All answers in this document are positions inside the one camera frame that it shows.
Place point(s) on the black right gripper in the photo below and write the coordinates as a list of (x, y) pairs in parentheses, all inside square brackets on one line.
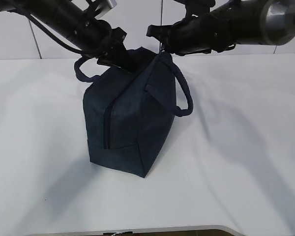
[(198, 32)]

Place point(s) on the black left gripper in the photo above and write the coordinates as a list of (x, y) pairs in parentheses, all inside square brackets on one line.
[(96, 38)]

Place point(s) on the navy blue lunch bag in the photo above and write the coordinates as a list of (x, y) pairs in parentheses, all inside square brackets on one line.
[(128, 116)]

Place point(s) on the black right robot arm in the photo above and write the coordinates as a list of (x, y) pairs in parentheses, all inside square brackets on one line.
[(245, 22)]

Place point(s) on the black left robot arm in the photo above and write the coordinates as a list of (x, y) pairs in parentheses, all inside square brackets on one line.
[(53, 17)]

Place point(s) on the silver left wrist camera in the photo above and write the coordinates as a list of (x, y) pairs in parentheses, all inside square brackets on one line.
[(98, 8)]

